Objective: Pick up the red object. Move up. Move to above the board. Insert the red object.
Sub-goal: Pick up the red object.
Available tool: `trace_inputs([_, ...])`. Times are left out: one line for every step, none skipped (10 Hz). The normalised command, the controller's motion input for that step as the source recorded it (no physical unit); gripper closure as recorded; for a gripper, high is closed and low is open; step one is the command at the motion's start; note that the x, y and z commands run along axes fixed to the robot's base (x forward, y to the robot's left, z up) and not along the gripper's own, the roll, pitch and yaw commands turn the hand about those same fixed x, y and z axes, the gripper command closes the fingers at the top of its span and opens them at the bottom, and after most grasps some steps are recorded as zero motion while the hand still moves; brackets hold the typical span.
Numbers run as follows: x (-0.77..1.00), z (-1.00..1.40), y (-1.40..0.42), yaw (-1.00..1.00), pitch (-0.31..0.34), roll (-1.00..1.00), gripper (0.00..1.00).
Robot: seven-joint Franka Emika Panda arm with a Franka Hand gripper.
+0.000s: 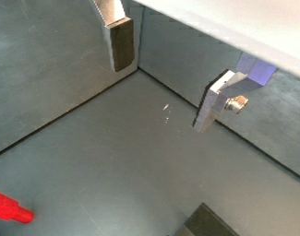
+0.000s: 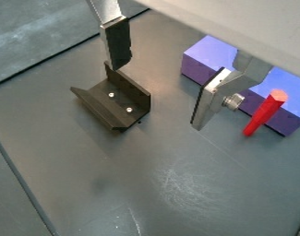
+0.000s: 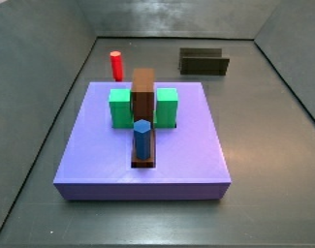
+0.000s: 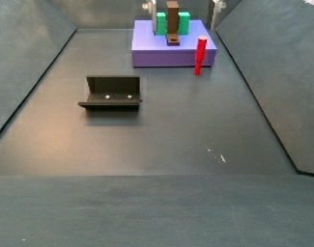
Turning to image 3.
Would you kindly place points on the right green block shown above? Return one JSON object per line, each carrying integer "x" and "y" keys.
{"x": 167, "y": 108}

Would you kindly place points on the blue hexagonal peg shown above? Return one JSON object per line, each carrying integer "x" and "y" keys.
{"x": 143, "y": 139}

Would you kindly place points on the brown rectangular block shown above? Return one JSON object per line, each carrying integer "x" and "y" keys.
{"x": 143, "y": 102}

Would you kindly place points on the green block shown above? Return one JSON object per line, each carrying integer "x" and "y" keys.
{"x": 167, "y": 108}
{"x": 120, "y": 105}

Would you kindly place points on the red cylinder peg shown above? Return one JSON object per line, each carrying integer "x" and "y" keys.
{"x": 117, "y": 68}

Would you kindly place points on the purple board base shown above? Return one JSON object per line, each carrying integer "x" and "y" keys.
{"x": 96, "y": 170}

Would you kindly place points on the left green block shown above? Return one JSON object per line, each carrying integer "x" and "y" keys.
{"x": 120, "y": 105}

